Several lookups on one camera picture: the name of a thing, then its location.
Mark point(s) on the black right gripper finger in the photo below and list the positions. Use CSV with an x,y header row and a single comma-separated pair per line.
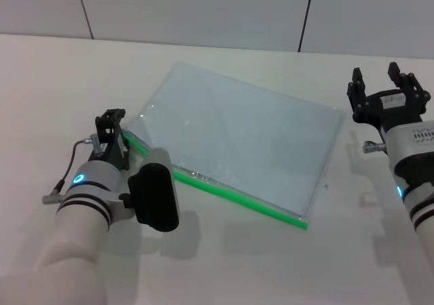
x,y
413,93
356,93

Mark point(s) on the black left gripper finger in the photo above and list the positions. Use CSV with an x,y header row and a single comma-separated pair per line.
x,y
124,146
110,120

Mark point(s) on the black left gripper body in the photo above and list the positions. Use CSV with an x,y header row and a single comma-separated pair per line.
x,y
108,156

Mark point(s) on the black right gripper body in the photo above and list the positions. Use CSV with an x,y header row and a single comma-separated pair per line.
x,y
379,110

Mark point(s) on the translucent green-zipper document bag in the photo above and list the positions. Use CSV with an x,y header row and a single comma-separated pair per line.
x,y
237,132

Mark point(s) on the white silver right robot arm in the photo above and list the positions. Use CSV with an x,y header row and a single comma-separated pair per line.
x,y
424,213

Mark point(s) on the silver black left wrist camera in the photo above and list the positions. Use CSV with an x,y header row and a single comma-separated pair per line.
x,y
152,196

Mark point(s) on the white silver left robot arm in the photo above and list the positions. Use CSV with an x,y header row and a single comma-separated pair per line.
x,y
78,230

